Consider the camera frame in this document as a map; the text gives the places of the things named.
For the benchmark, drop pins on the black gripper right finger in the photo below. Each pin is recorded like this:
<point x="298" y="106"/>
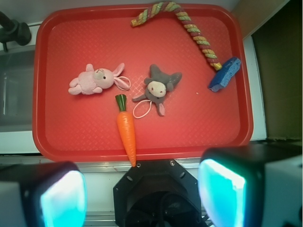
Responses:
<point x="258" y="185"/>

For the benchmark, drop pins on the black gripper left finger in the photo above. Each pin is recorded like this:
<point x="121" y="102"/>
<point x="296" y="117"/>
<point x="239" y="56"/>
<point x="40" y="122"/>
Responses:
<point x="42" y="195"/>

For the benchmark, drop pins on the blue sponge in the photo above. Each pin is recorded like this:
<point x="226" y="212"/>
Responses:
<point x="225" y="74"/>

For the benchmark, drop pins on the orange toy carrot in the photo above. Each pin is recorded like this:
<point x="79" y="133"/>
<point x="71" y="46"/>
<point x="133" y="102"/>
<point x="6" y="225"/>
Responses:
<point x="125" y="123"/>

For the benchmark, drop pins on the pink plush bunny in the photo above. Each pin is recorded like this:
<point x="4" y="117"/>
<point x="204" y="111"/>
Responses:
<point x="94" y="81"/>

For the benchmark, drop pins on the grey toy sink basin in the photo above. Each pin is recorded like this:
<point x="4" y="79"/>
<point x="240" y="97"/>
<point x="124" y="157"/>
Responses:
<point x="16" y="89"/>

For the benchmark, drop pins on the red plastic tray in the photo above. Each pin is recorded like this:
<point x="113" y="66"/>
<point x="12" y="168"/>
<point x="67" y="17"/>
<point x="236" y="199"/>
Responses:
<point x="83" y="128"/>

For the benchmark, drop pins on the grey plush bunny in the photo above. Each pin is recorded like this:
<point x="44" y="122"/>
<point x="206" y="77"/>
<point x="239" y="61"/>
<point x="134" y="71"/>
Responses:
<point x="157" y="86"/>

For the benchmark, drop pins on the grey sink faucet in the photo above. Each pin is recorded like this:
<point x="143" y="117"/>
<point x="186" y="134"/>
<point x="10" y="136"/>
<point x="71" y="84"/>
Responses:
<point x="13" y="31"/>

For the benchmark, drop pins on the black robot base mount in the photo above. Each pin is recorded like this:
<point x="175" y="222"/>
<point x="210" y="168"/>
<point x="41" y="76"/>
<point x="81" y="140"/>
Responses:
<point x="157" y="193"/>

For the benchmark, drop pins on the multicolour twisted rope toy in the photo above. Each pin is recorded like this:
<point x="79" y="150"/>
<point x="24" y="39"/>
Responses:
<point x="188" y="24"/>

